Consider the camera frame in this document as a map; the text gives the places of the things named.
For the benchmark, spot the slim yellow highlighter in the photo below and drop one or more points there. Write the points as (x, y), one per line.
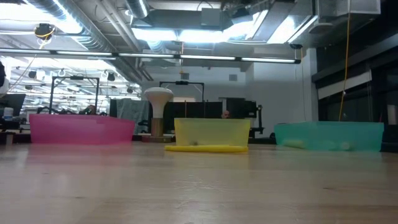
(217, 150)
(169, 148)

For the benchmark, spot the black partition panel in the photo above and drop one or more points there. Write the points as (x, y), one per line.
(177, 112)

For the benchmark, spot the yellow translucent plastic bin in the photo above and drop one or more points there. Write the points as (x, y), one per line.
(214, 130)

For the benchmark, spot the person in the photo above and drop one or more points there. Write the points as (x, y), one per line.
(226, 114)
(91, 109)

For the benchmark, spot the white mushroom table lamp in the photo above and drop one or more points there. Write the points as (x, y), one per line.
(158, 96)

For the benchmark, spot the black equipment stand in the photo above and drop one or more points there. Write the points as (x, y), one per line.
(242, 109)

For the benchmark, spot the gray fabric cover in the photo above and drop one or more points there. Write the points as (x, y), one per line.
(132, 115)

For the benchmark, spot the long ceiling light strip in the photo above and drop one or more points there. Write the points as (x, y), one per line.
(146, 55)

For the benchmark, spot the red translucent plastic bin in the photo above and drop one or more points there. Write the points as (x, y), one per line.
(77, 130)

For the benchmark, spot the teal translucent plastic bin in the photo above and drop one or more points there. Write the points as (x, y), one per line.
(360, 133)

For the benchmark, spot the black monitor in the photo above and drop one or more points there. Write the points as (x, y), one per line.
(12, 104)

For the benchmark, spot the black metal rig frame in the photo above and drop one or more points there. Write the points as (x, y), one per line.
(76, 77)
(182, 82)

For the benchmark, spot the black aluminium table frame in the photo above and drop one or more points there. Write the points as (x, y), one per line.
(138, 138)

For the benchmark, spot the silver ventilation duct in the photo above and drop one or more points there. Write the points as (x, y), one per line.
(138, 7)

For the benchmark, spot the black ceiling dome camera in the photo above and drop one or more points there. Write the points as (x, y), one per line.
(44, 31)

